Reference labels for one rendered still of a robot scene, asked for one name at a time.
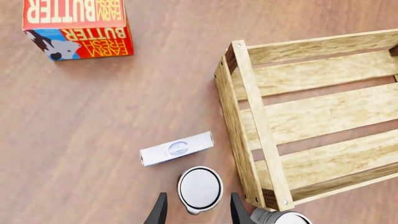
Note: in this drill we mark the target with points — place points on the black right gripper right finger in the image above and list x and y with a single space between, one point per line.
238 213

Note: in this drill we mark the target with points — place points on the grey-sided tin can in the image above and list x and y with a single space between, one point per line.
280 217

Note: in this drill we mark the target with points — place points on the small white printed box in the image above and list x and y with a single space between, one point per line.
177 149

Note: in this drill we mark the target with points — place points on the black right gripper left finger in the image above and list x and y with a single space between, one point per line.
158 213

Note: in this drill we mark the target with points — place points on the red butter box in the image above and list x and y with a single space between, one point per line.
77 28

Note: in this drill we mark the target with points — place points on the wooden slat tray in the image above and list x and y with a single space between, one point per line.
311 121

